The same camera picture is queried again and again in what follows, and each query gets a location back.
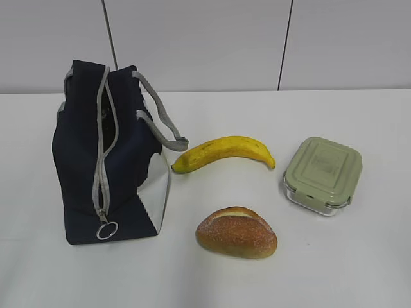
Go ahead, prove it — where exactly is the yellow banana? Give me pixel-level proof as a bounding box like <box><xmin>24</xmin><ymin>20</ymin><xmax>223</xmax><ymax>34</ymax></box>
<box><xmin>171</xmin><ymin>135</ymin><xmax>276</xmax><ymax>174</ymax></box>

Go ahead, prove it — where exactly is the green lid glass container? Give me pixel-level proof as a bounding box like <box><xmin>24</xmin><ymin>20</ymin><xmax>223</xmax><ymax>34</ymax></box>
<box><xmin>283</xmin><ymin>137</ymin><xmax>363</xmax><ymax>216</ymax></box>

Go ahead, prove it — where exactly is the navy blue lunch bag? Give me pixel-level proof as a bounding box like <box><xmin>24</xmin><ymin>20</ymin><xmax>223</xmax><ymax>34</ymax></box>
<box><xmin>52</xmin><ymin>60</ymin><xmax>189</xmax><ymax>245</ymax></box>

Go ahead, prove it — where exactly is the brown bread loaf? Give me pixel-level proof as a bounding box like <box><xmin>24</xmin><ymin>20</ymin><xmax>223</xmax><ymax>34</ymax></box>
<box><xmin>195</xmin><ymin>207</ymin><xmax>278</xmax><ymax>259</ymax></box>

